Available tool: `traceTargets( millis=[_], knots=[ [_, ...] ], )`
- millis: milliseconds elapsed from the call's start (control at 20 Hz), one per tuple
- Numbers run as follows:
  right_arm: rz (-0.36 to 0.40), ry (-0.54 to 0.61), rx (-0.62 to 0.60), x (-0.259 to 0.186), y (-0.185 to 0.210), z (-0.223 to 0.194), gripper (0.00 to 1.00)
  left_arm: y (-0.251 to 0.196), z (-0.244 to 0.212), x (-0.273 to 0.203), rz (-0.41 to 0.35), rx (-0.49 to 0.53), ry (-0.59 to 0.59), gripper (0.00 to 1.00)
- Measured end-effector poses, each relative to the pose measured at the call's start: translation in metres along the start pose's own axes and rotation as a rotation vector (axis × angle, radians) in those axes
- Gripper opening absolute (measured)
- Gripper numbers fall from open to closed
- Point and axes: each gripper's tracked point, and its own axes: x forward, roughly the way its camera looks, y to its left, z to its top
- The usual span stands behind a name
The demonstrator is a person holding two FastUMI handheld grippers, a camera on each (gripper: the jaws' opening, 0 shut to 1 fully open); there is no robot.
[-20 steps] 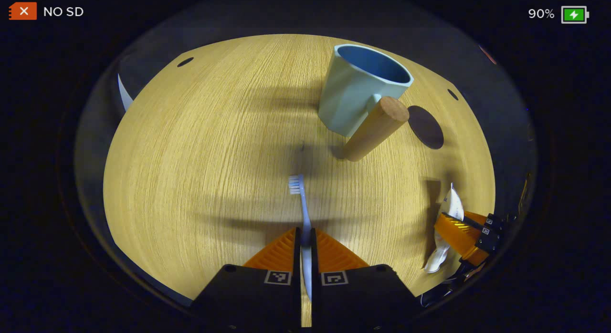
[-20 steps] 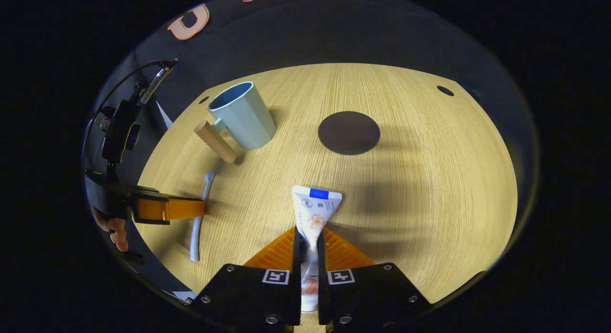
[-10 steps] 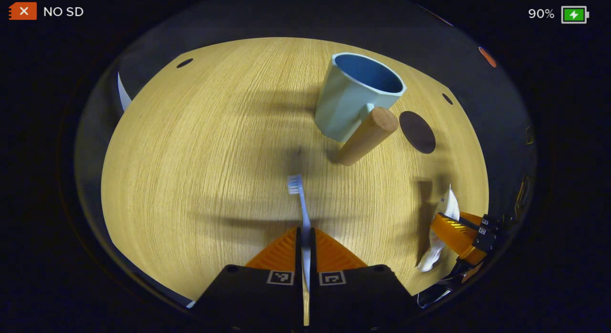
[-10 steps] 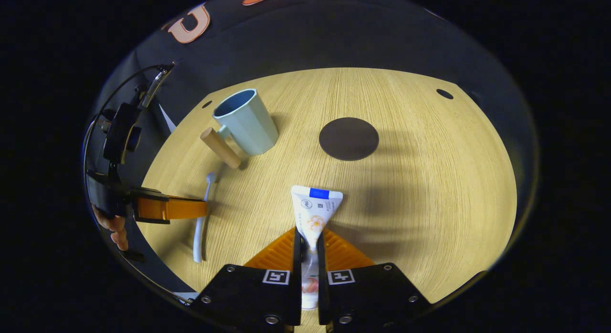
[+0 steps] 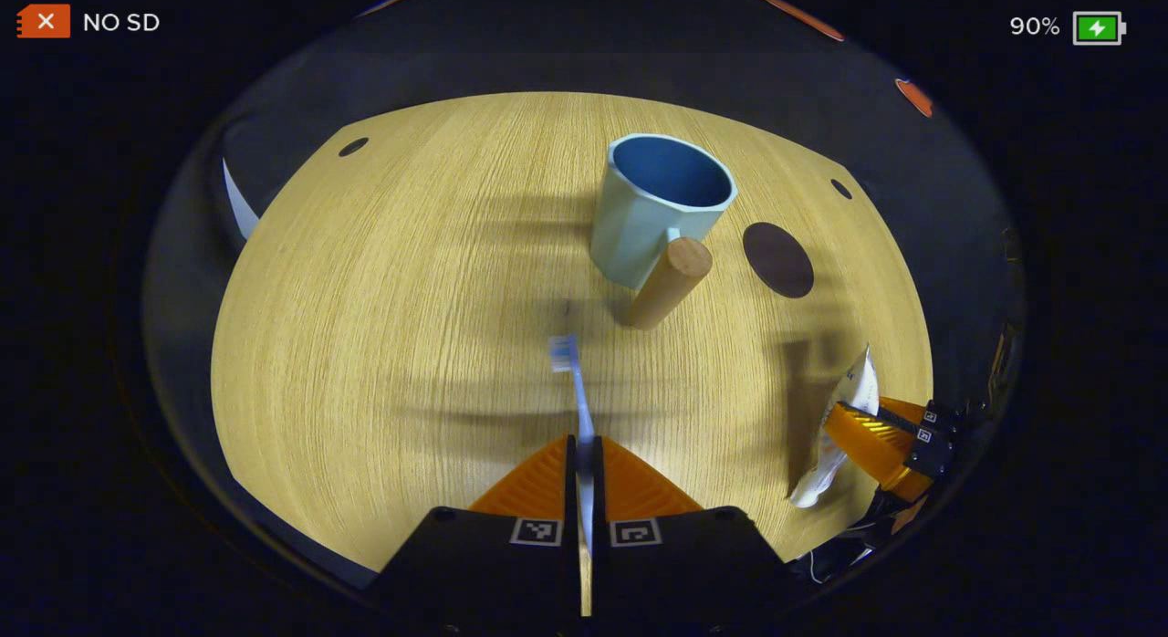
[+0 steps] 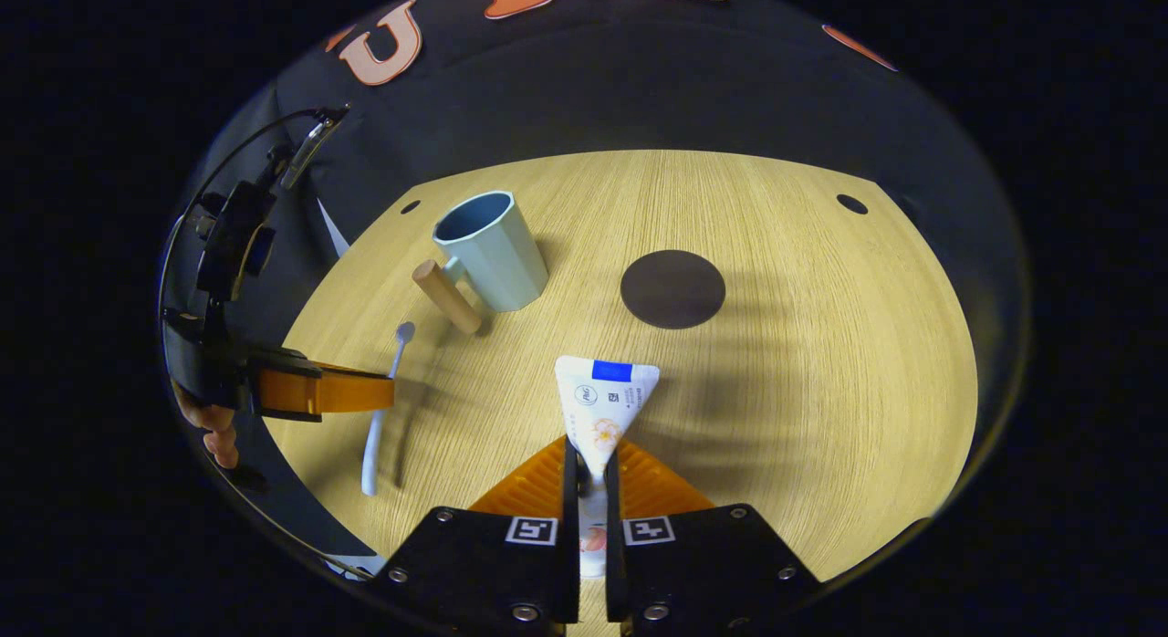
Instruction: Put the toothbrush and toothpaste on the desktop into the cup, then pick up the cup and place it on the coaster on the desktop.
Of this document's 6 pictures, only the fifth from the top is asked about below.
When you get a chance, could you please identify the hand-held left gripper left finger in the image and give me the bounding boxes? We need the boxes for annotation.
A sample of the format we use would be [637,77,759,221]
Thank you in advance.
[370,433,583,621]

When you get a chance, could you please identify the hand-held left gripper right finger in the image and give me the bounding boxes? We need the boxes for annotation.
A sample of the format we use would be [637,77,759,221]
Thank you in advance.
[590,433,806,621]

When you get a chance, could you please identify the white toothpaste tube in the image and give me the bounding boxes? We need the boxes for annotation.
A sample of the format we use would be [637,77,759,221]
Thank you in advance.
[788,345,882,510]

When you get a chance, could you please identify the white toothbrush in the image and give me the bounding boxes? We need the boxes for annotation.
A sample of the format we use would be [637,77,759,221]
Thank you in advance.
[547,335,600,558]

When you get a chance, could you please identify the dark brown round coaster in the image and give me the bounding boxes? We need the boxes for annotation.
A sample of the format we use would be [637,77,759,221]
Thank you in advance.
[742,222,816,300]

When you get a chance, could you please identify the blue cup with wooden handle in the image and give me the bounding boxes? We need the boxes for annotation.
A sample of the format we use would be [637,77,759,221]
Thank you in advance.
[589,132,738,331]

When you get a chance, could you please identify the black backdrop cloth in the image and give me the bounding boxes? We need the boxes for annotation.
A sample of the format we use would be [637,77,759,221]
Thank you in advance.
[141,0,1027,583]

